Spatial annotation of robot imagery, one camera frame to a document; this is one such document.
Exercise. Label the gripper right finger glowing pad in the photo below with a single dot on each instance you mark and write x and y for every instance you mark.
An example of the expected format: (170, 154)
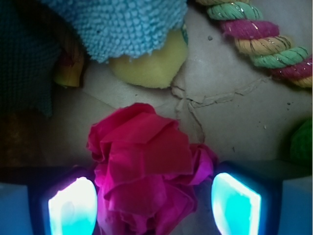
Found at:
(269, 197)

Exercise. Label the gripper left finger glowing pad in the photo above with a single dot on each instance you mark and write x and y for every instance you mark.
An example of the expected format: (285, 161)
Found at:
(47, 201)

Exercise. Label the red paper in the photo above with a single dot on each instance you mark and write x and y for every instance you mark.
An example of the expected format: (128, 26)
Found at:
(145, 172)

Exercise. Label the green dimpled ball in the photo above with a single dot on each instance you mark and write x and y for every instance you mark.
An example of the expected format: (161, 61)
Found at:
(301, 149)

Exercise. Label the brown paper bag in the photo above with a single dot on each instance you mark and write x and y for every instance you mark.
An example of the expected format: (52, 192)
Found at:
(220, 99)

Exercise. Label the small yellow striped toy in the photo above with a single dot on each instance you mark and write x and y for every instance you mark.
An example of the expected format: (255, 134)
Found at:
(69, 67)

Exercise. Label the dark green cloth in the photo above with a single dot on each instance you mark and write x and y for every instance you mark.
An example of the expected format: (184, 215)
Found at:
(27, 57)

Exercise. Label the yellow foam block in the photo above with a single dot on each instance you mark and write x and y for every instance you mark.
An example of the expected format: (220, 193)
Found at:
(156, 70)

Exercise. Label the light blue microfibre cloth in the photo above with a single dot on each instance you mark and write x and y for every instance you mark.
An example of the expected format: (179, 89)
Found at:
(112, 28)

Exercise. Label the multicolour twisted rope toy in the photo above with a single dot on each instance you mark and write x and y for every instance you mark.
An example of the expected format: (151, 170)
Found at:
(261, 41)

